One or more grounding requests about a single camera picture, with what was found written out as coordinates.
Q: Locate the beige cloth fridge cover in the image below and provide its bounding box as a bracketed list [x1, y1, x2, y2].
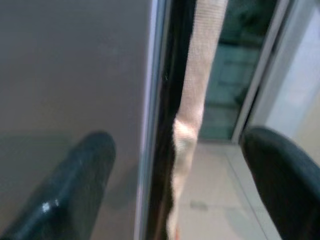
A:
[166, 0, 229, 240]

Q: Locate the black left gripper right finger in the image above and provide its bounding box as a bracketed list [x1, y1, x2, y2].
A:
[239, 126, 320, 240]

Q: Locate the glass sliding door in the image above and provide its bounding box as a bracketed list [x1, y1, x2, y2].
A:
[198, 0, 298, 146]

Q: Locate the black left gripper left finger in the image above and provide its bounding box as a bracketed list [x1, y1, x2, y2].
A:
[0, 131, 117, 240]

